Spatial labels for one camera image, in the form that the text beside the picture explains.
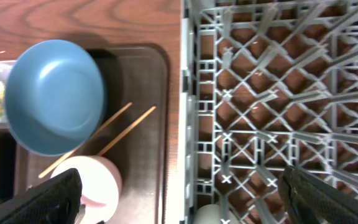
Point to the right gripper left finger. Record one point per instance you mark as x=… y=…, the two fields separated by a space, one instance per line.
x=57 y=200

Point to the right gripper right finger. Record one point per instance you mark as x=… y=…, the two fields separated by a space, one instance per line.
x=308 y=199

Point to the pink bowl with rice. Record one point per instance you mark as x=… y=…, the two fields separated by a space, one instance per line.
x=101 y=185

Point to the white cup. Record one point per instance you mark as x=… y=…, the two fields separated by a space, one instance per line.
x=208 y=214

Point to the grey dishwasher rack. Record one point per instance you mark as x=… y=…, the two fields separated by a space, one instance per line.
x=265 y=85

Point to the wooden chopstick lower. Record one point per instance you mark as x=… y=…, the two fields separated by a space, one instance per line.
x=126 y=131

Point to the brown serving tray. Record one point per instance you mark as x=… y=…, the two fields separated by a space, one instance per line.
x=135 y=74

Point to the large blue bowl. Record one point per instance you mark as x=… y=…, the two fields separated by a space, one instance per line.
x=55 y=98

